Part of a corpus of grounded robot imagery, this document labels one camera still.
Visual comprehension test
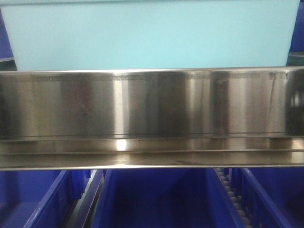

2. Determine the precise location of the light blue plastic bin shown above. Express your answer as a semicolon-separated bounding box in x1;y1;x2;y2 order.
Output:
0;0;299;70

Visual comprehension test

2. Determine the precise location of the dark blue center bin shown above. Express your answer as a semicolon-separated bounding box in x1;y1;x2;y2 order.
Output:
92;168;244;228

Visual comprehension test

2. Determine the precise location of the dark blue bin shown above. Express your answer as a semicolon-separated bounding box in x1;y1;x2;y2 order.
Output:
0;14;13;59
92;168;244;228
289;0;304;52
229;167;304;228
0;169;92;228

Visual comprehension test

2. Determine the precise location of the white roller track right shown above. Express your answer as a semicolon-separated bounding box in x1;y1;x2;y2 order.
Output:
214;168;252;228

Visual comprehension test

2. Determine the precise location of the dark blue upper left bin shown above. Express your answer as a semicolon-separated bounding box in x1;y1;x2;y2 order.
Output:
0;14;13;59

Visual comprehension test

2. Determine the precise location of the dark blue upper right bin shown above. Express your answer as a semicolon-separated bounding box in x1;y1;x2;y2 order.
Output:
289;0;304;52

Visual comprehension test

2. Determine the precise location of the stainless steel shelf rail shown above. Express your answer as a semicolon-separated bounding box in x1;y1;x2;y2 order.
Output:
0;66;304;171

